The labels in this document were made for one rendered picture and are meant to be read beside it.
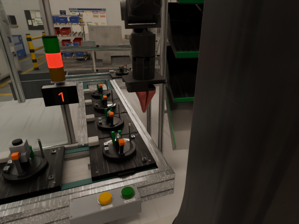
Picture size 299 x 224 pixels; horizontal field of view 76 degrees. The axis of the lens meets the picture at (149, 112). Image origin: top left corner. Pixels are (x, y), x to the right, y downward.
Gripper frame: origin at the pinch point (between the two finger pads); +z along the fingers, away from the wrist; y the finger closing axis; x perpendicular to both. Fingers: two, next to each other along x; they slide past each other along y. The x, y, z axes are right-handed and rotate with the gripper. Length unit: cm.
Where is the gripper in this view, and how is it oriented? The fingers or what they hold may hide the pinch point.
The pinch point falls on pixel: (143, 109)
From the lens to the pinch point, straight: 53.5
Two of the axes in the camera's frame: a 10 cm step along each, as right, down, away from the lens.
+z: -0.1, 8.9, 4.5
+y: -9.5, 1.3, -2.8
